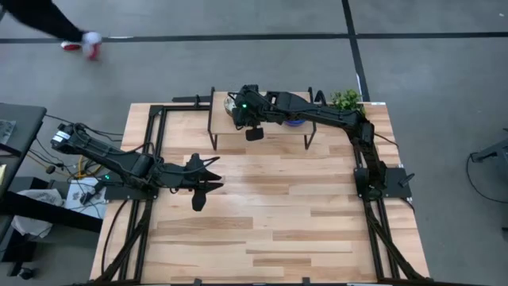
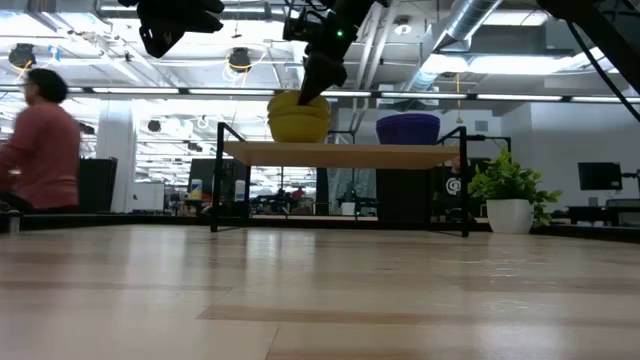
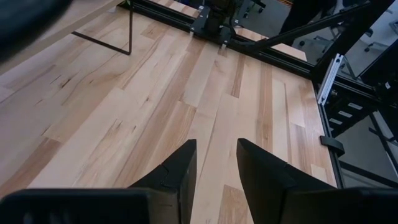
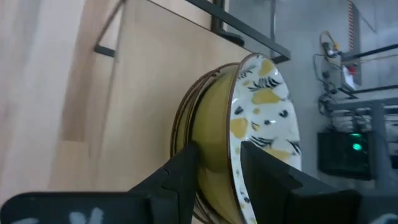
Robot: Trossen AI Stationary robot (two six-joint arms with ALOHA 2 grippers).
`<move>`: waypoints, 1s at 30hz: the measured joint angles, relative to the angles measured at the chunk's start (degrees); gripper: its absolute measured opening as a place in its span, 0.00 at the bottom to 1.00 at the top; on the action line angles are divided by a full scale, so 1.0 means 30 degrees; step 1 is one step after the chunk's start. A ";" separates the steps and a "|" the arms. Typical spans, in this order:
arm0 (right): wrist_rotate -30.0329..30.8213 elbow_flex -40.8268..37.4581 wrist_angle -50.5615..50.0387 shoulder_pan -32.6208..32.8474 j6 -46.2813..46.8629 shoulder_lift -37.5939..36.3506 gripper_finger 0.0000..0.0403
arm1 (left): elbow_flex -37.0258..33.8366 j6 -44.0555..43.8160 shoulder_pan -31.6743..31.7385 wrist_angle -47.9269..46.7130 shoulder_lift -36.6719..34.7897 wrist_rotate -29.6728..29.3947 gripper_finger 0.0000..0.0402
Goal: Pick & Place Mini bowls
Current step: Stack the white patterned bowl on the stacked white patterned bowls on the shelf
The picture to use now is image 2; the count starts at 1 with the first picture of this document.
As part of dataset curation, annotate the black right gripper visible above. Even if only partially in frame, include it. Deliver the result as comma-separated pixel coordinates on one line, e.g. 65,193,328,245
297,0,377,107

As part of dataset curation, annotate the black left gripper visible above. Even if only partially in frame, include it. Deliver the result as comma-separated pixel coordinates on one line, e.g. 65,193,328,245
118,0,226,59

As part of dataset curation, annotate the black ceiling device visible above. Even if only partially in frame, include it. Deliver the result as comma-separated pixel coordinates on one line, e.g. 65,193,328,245
229,46,253,74
7,43,38,70

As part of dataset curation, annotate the wooden shelf with black legs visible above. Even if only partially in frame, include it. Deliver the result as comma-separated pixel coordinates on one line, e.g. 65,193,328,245
209,122,472,239

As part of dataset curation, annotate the white column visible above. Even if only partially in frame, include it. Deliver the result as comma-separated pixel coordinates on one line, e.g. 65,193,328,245
95,114,137,166

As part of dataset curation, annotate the dark cabinet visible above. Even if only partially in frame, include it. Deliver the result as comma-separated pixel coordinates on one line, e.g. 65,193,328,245
375,168,437,222

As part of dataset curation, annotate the black screen behind shelf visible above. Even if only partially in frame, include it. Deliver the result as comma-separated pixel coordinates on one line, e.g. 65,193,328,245
188,158,251,201

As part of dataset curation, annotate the person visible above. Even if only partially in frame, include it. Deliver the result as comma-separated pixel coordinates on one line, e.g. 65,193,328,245
0,67,82,215
434,157,474,222

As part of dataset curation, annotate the black bin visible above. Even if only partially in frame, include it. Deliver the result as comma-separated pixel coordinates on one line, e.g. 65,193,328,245
78,156,119,214

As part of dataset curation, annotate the green plant in white pot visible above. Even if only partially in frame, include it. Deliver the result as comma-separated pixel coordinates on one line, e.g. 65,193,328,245
468,146,564,236

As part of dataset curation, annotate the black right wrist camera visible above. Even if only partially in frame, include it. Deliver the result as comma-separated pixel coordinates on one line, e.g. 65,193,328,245
282,8,322,44

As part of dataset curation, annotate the long ceiling light rail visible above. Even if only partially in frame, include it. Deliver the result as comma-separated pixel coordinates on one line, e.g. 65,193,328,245
0,85,640,104

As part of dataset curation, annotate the silver ventilation duct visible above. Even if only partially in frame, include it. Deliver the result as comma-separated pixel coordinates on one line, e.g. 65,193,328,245
404,0,504,92

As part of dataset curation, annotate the long black right arm cable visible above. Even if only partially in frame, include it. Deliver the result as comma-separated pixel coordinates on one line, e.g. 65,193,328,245
564,19,640,124

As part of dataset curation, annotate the black wall monitor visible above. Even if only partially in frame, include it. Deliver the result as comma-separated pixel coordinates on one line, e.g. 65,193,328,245
577,161,624,192

